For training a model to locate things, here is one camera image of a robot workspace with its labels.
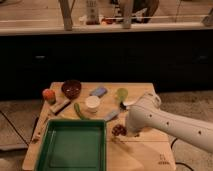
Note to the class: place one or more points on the dark purple grape bunch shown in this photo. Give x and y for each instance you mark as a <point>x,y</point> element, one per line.
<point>119,130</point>

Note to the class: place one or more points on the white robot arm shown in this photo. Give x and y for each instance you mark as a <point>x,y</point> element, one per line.
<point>146,112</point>

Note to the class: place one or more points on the white paper cup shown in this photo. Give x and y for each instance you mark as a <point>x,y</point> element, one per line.
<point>92,103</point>

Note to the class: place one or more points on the blue sponge block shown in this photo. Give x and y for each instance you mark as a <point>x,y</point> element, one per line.
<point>99,92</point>

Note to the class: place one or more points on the dark brown bowl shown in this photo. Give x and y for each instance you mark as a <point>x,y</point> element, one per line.
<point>71,88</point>

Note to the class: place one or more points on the green cucumber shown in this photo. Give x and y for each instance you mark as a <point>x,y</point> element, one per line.
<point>78,111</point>

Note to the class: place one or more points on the wooden black block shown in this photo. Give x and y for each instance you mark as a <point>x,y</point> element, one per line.
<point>59,106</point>

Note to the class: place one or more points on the orange red can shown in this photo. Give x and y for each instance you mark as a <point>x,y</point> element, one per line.
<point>49,96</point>

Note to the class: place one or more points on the green plastic tray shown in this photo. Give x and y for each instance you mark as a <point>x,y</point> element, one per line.
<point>73,145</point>

